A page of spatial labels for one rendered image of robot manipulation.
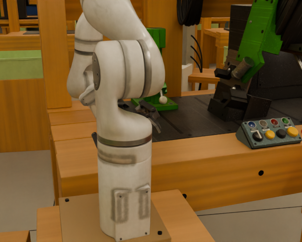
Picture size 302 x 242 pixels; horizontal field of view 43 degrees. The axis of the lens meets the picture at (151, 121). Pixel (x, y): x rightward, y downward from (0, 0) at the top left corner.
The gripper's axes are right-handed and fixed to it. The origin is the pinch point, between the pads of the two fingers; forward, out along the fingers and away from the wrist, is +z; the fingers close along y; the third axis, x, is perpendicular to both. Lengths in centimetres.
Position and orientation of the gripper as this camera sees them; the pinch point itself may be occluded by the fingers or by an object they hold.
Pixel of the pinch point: (138, 142)
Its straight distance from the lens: 76.8
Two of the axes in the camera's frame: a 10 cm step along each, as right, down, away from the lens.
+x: -3.8, -6.9, -6.2
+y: -8.1, 5.7, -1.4
